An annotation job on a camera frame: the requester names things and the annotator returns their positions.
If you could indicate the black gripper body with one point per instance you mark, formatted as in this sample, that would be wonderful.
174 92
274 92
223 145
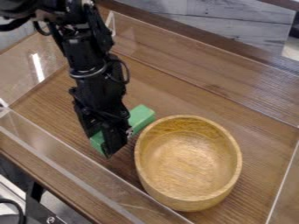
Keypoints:
98 96

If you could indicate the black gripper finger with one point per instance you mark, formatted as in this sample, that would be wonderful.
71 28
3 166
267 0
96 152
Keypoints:
115 137

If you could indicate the black table leg bracket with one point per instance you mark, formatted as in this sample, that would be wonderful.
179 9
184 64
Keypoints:
37 214

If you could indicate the clear acrylic front wall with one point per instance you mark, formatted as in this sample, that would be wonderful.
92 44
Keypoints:
86 185

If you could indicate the clear acrylic corner bracket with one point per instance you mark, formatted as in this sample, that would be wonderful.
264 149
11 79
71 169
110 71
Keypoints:
111 23

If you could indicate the green rectangular block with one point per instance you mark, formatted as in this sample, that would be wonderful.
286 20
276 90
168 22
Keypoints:
142 116

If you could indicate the brown wooden bowl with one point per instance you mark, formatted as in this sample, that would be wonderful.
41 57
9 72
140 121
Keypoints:
188 162

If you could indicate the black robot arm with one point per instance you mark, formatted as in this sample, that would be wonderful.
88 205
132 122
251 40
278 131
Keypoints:
73 23

